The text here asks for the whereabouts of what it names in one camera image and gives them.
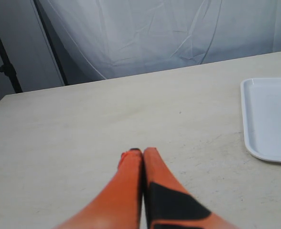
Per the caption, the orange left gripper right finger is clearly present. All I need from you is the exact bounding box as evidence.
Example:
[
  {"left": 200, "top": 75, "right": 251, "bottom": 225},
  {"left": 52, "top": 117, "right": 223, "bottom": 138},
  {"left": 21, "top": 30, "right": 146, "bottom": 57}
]
[{"left": 143, "top": 147, "right": 237, "bottom": 229}]

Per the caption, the black light stand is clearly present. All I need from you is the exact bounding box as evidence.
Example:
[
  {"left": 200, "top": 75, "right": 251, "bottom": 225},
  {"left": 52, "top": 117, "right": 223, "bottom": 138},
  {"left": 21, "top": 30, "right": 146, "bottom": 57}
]
[{"left": 0, "top": 38, "right": 23, "bottom": 93}]

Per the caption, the white backdrop curtain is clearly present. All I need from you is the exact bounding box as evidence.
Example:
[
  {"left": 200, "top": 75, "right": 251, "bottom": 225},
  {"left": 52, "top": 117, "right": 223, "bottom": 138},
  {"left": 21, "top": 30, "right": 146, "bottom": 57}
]
[{"left": 38, "top": 0, "right": 281, "bottom": 83}]

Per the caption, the white plastic tray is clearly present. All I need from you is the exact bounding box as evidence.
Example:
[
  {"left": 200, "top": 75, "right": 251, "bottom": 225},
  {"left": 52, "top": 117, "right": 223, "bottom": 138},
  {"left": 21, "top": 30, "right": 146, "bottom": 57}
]
[{"left": 240, "top": 78, "right": 281, "bottom": 163}]

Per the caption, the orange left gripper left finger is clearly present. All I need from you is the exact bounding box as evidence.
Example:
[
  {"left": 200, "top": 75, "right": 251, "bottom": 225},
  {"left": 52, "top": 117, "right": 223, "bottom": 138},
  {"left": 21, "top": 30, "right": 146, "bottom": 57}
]
[{"left": 57, "top": 148, "right": 142, "bottom": 229}]

